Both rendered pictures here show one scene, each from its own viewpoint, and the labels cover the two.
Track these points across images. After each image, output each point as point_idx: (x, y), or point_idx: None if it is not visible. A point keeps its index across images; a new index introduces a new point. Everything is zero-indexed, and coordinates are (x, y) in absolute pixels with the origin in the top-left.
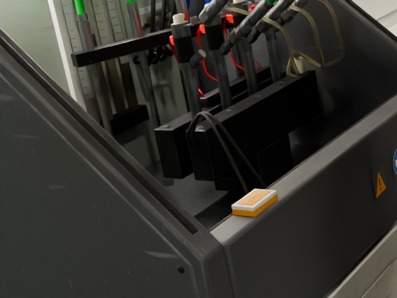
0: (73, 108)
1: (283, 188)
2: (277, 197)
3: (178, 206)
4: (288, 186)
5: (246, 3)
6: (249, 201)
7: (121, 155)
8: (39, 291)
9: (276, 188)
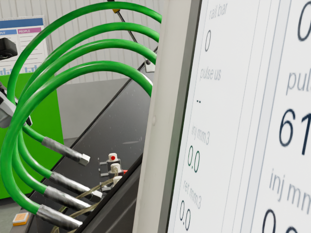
0: (71, 146)
1: (15, 231)
2: (13, 224)
3: (34, 191)
4: (14, 232)
5: (107, 187)
6: (20, 214)
7: (52, 167)
8: None
9: (20, 230)
